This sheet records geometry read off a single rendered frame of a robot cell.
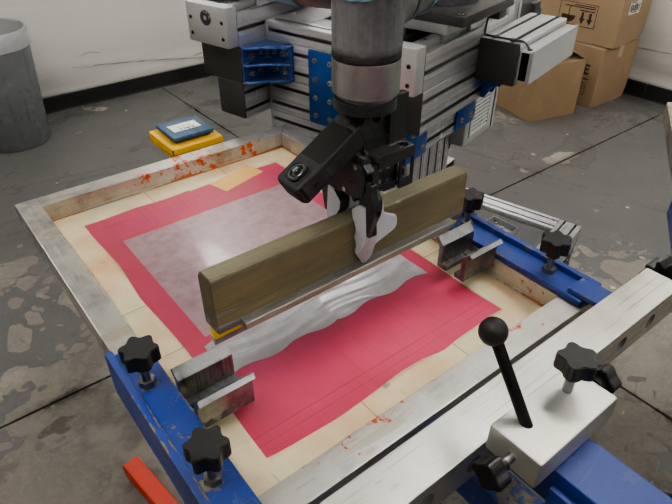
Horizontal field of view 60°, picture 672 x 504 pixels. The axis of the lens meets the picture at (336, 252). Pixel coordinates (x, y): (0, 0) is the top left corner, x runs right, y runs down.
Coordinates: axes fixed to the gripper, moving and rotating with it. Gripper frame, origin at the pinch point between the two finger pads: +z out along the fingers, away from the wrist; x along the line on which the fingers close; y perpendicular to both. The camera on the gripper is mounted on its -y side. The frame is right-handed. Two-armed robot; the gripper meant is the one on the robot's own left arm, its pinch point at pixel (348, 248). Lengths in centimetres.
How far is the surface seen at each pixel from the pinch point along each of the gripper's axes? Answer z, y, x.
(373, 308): 13.7, 5.4, 0.6
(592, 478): 5.0, -1.1, -37.2
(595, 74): 87, 332, 146
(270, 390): 13.7, -15.1, -3.2
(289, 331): 13.2, -7.4, 3.8
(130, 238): 13.7, -15.6, 40.6
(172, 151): 14, 6, 69
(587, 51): 74, 333, 156
